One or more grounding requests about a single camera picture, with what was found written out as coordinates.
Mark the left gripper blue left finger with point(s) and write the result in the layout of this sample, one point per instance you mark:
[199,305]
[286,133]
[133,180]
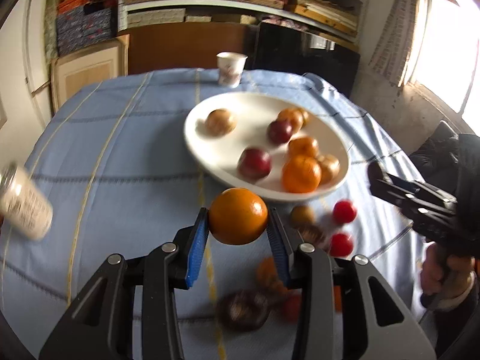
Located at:
[196,245]

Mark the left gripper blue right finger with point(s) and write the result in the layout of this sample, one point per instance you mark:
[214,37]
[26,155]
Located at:
[284,241]

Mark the large orange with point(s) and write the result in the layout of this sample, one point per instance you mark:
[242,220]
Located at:
[237,217]

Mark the small orange tangerine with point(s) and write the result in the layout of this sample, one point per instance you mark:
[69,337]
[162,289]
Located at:
[304,145]

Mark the large brown speckled fruit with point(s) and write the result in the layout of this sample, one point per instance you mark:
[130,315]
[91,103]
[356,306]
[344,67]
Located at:
[220,122]

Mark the person's right hand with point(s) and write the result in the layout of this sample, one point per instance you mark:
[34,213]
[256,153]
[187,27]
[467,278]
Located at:
[442,273]

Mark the dark passionfruit with gold marks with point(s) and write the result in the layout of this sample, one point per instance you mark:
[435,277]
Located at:
[314,235]

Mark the small tan round fruit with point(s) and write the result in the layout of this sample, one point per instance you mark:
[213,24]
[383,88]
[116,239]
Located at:
[302,215]

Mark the red tomato middle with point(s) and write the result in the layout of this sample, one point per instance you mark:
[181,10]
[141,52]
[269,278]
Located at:
[341,245]

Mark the red tomato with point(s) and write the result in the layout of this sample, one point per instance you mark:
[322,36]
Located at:
[344,212]
[341,245]

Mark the red tomato right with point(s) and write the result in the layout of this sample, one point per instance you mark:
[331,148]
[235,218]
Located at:
[344,212]

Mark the dark purple wrinkled fruit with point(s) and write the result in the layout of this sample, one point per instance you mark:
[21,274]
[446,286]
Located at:
[243,311]

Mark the white oval plate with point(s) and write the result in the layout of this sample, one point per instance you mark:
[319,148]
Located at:
[219,155]

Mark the dark red plum on plate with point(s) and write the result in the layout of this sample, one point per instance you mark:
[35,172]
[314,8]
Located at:
[279,132]

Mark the blue checked tablecloth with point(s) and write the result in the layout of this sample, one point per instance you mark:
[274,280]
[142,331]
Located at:
[114,166]

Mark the orange-brown persimmon on plate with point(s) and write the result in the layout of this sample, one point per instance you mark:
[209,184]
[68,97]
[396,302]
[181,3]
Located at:
[294,116]

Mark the white printed can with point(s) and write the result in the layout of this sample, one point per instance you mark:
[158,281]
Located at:
[23,204]

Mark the white paper cup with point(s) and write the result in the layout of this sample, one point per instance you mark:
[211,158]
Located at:
[231,66]

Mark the wooden cabinet box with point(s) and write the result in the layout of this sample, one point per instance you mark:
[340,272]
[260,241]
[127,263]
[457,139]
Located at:
[102,61]

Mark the window with white frame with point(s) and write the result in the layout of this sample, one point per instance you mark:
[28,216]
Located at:
[444,64]

